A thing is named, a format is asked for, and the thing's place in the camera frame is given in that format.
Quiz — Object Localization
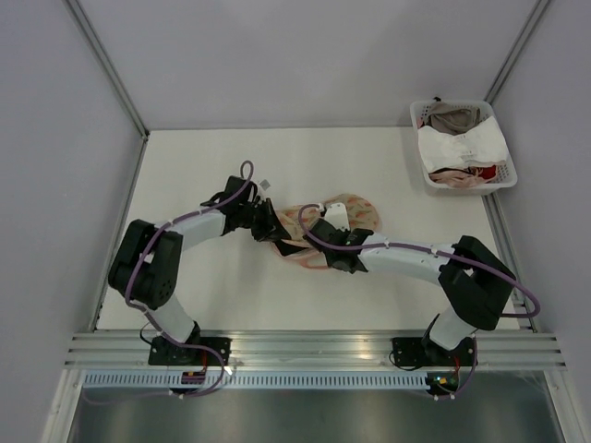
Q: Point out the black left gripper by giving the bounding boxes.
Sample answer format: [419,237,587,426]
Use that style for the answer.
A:
[237,198,290,243]

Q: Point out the floral mesh laundry bag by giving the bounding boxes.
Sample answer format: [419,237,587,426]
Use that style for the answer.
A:
[271,194,380,270]

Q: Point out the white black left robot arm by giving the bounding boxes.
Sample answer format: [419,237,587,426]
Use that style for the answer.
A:
[108,175,290,365]

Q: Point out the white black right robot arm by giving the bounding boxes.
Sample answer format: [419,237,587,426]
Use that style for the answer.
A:
[302,219,515,365]

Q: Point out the white plastic laundry basket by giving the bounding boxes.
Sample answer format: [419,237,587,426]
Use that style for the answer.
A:
[409,98,518,196]

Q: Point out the white bra in basket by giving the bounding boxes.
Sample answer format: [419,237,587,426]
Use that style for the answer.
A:
[417,116,510,174]

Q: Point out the pink red garments in basket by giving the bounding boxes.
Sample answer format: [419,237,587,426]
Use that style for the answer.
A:
[428,165,498,188]

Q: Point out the grey garment in basket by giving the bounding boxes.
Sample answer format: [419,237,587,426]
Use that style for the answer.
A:
[424,102,480,136]

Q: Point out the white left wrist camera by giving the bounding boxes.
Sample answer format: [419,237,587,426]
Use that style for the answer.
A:
[258,179,271,192]

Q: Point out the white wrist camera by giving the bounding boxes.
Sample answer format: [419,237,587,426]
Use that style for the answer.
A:
[318,202,351,233]
[258,179,271,192]

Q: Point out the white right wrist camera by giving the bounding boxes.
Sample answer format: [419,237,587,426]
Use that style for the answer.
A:
[318,202,351,233]

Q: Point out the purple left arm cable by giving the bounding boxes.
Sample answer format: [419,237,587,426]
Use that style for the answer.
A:
[82,160,258,407]

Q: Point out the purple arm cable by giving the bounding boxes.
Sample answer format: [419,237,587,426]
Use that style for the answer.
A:
[82,160,258,407]
[298,202,542,401]

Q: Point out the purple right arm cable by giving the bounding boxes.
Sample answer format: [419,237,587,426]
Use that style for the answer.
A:
[298,202,542,401]

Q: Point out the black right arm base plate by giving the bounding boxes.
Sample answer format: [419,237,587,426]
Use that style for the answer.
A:
[389,337,441,371]

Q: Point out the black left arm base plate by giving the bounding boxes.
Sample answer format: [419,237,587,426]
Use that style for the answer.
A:
[148,337,231,366]

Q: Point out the white slotted cable duct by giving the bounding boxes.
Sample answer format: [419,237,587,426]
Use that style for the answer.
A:
[83,369,428,390]

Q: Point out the aluminium mounting rail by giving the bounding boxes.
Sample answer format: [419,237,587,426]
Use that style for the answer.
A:
[65,329,566,371]

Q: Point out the left aluminium frame post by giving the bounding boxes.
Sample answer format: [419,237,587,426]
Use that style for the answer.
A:
[64,0,151,139]

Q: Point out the aluminium frame post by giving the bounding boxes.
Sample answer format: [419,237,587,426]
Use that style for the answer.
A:
[64,0,151,139]
[484,0,553,104]

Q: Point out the right aluminium frame post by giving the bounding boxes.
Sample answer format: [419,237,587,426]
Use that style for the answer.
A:
[484,0,553,104]

